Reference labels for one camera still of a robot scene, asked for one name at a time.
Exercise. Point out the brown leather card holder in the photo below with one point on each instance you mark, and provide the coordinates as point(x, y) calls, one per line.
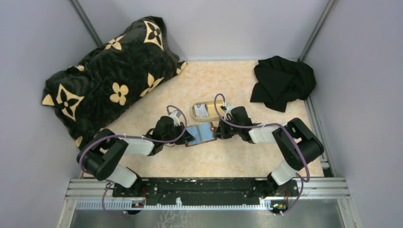
point(202, 133)

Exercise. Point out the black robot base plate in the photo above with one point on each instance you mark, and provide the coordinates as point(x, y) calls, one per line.
point(206, 191)

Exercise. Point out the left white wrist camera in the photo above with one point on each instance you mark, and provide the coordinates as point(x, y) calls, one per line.
point(175, 115)

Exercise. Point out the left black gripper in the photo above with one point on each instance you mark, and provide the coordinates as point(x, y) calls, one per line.
point(186, 137)

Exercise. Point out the black floral plush pillow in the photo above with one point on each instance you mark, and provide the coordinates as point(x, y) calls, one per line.
point(91, 95)

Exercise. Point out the crumpled black cloth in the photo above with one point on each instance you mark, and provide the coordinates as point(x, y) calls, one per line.
point(280, 81)

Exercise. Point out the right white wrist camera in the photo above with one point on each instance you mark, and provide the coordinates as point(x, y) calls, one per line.
point(226, 108)

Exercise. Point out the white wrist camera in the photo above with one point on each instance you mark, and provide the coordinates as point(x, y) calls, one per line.
point(226, 108)
point(175, 115)

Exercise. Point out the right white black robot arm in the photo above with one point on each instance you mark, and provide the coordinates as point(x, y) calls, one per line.
point(298, 145)

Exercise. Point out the white toothed cable rail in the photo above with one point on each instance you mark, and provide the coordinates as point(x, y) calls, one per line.
point(128, 204)

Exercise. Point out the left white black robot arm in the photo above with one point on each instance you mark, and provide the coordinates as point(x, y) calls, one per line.
point(101, 157)

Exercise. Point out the silver VIP card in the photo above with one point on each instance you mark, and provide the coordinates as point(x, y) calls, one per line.
point(201, 111)

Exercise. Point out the beige oval tray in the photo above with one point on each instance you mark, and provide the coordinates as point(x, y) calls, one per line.
point(210, 105)

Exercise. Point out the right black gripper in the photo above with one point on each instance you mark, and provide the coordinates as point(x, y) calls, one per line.
point(221, 132)

